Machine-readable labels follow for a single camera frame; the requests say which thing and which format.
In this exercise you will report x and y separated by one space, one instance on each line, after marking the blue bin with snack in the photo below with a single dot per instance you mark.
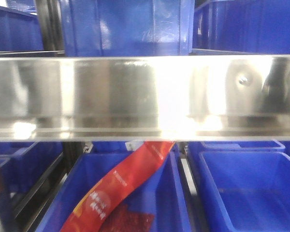
161 195

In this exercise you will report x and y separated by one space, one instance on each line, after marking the blue bin upper middle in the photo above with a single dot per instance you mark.
107 28

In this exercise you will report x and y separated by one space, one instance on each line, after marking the blue bin lower right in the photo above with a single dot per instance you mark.
244 185

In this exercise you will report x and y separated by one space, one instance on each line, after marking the blue bin lower left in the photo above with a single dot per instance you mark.
23 163

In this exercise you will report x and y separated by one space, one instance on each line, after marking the blue bin upper right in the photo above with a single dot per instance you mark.
252 26

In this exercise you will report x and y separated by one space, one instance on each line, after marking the blue bin upper left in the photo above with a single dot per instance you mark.
19 31

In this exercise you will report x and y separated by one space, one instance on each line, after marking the steel shelf divider strip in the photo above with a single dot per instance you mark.
183 147

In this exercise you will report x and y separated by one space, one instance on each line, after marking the red snack bag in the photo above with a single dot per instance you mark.
100 201

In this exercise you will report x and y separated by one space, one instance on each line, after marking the chrome rail screw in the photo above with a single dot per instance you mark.
243 79

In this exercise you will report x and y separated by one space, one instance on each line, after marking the stainless steel shelf rail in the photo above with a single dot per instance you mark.
178 98

